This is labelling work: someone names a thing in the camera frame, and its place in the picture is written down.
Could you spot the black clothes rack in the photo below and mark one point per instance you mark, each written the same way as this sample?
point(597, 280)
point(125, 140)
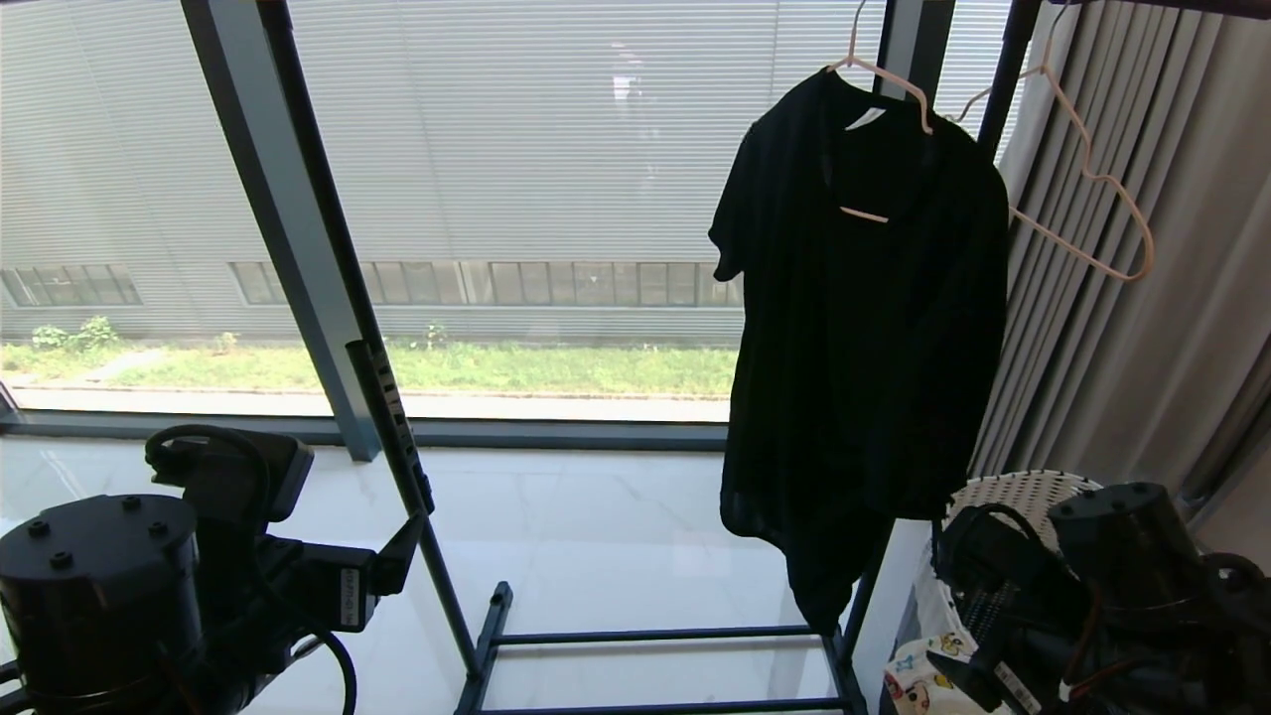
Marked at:
point(397, 427)

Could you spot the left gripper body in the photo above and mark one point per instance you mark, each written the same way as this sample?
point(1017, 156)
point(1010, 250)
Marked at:
point(338, 591)

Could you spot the beige curtain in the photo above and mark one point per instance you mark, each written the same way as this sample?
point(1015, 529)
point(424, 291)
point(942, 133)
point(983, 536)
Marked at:
point(1172, 348)

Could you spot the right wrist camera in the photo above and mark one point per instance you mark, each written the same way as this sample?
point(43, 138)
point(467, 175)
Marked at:
point(993, 566)

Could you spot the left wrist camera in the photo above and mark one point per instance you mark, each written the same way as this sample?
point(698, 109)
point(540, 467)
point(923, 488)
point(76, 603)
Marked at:
point(268, 477)

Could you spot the black T-shirt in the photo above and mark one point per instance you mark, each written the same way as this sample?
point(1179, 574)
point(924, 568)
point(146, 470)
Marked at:
point(864, 348)

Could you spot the white laundry basket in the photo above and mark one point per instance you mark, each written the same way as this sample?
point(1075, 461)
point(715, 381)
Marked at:
point(1023, 492)

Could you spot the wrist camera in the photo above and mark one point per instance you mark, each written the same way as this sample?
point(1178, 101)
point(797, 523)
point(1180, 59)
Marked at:
point(993, 566)
point(268, 477)

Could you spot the cream printed garment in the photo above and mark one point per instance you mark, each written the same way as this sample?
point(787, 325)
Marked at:
point(923, 685)

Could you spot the pink clothes hanger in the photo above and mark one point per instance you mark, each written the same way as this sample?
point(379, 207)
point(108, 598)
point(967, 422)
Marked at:
point(864, 214)
point(1072, 245)

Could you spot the window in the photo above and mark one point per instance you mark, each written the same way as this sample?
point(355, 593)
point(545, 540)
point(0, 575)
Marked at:
point(263, 149)

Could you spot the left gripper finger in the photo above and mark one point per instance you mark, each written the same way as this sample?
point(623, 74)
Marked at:
point(399, 561)

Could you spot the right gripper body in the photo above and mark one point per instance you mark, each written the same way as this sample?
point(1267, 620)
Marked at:
point(1023, 685)

